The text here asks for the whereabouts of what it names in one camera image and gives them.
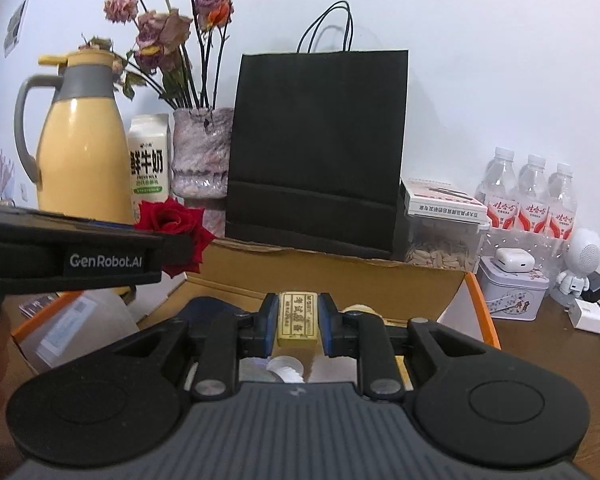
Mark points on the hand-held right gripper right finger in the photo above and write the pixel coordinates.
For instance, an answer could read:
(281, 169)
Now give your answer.
(326, 327)

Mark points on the white earbuds case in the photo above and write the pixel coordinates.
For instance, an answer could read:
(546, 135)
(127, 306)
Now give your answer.
(514, 260)

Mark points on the red rose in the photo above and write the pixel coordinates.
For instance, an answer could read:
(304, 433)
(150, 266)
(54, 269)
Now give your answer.
(175, 215)

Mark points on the clear plastic bottle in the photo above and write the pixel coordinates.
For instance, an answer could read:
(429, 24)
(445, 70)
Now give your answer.
(80, 325)

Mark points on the white tin box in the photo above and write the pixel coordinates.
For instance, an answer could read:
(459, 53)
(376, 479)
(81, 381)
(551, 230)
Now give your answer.
(510, 295)

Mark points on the white charger adapter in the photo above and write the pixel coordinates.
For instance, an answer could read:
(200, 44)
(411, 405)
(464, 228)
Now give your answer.
(587, 316)

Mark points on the black paper bag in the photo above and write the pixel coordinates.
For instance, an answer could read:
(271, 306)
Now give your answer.
(320, 150)

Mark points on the white milk carton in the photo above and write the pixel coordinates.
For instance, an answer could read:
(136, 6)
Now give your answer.
(147, 170)

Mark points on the flat white box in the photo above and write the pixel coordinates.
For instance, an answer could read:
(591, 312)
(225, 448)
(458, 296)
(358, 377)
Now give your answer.
(440, 200)

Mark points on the white wall outlet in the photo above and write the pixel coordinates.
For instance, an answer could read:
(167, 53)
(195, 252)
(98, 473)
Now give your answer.
(23, 191)

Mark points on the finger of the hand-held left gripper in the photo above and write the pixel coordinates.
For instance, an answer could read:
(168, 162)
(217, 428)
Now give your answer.
(177, 252)

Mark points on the gold bar shaped block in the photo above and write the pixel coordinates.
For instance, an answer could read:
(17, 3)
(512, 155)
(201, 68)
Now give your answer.
(297, 320)

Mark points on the purple wall sticker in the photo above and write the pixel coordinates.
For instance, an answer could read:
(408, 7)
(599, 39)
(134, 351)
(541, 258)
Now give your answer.
(5, 170)

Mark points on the yellow thermos jug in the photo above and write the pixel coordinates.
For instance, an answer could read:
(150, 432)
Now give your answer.
(80, 150)

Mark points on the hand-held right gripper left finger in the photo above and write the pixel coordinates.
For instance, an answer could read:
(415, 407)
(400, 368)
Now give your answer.
(269, 325)

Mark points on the dark navy pouch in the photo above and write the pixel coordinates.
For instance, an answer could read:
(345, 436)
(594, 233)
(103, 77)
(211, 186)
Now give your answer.
(205, 310)

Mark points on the clear container of seeds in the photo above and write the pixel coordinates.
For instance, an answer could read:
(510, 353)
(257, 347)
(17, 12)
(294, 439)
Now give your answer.
(440, 252)

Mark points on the red label water bottle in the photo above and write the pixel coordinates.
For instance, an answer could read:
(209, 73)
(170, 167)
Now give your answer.
(495, 195)
(561, 207)
(532, 200)

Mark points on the dried rose bouquet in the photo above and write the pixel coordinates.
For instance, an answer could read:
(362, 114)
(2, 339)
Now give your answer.
(160, 35)

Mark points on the wall picture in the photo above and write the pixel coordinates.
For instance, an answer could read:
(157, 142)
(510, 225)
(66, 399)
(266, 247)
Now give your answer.
(17, 22)

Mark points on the purple white vase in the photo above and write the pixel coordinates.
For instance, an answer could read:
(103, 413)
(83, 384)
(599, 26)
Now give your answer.
(200, 150)

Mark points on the dark flat booklet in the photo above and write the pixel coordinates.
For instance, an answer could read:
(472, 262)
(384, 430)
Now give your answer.
(37, 306)

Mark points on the red orange cardboard box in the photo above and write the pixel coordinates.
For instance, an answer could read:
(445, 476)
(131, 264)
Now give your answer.
(330, 280)

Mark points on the black power adapter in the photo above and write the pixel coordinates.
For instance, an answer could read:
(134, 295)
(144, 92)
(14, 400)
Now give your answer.
(599, 287)

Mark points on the cream round roll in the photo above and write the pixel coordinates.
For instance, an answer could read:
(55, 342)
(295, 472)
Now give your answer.
(360, 310)

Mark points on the white robot figurine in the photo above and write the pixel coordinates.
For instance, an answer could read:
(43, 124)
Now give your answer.
(582, 255)

